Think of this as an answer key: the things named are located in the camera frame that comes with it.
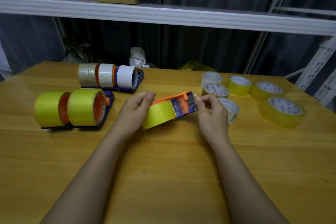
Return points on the person's right hand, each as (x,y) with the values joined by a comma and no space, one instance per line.
(214,121)

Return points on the person's left hand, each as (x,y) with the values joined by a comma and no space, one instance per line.
(132,116)

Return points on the person's right thumb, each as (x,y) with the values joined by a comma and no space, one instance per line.
(202,104)

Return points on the person's left thumb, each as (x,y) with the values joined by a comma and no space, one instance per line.
(151,97)

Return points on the person's left forearm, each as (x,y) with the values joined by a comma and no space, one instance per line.
(89,179)

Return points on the person's right forearm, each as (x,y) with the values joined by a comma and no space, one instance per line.
(244,184)

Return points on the loose clear tape roll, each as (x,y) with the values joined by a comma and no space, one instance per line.
(215,90)
(232,109)

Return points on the loose whitish tape roll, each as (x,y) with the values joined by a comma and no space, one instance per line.
(210,78)

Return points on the white tape roll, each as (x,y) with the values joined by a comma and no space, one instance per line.
(126,76)

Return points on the yellow plastic bag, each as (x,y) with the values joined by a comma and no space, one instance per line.
(195,66)

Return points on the white plastic bag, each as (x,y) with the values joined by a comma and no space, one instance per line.
(137,57)

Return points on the cream tape roll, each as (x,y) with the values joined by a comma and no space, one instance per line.
(106,75)

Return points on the brownish clear tape roll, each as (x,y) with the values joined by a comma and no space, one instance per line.
(88,74)

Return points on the large loose yellow tape roll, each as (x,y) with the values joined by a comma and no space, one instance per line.
(282,113)

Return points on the white shelf board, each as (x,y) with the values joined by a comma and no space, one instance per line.
(168,15)

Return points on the grey crumpled bag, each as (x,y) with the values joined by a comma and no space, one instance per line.
(77,53)

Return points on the white metal rack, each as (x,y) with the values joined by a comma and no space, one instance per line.
(317,66)

